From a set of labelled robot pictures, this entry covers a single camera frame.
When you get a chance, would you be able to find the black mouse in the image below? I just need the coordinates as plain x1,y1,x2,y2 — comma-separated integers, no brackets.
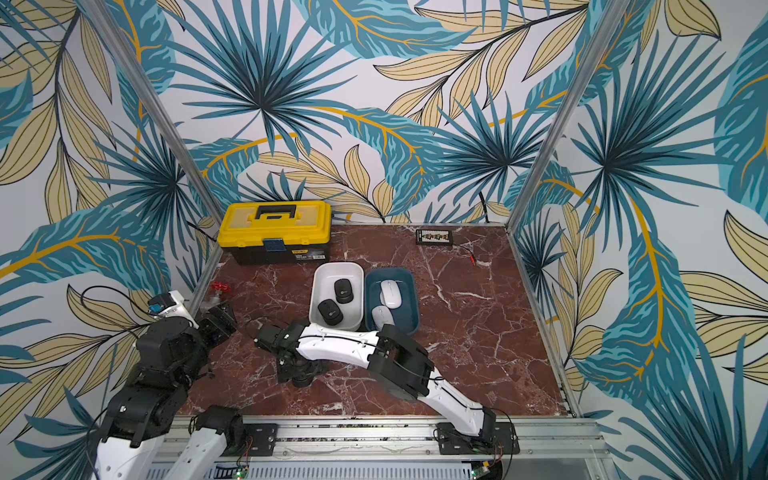
317,299,344,326
334,278,354,304

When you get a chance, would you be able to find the white mouse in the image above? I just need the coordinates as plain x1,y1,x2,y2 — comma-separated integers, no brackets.
380,279,402,310
371,305,395,331

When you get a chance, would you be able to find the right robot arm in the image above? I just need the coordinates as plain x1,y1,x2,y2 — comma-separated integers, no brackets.
254,321,496,444

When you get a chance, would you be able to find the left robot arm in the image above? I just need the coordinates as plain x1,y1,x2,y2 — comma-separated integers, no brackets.
92,303,252,479

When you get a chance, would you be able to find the white storage box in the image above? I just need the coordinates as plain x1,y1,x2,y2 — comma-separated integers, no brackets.
308,262,365,331

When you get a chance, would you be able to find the dark teal storage box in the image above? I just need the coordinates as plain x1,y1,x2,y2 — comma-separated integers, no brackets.
364,267,420,336

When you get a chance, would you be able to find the yellow black toolbox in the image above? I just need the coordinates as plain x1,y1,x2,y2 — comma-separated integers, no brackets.
217,200,332,265

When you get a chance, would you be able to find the red handle metal valve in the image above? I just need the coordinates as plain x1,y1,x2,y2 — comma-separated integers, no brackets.
210,282,232,297

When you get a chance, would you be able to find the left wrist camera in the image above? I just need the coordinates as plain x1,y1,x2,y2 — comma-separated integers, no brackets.
147,290,198,328

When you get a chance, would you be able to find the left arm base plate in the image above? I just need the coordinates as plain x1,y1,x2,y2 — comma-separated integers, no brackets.
233,423,278,458

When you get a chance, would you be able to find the black wall socket plate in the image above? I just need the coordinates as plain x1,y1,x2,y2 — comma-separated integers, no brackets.
416,228,454,247

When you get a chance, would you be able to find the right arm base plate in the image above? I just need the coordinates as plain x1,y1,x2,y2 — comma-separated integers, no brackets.
433,422,520,456

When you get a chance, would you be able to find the aluminium front rail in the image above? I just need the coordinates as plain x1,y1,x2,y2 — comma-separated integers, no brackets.
89,415,619,480

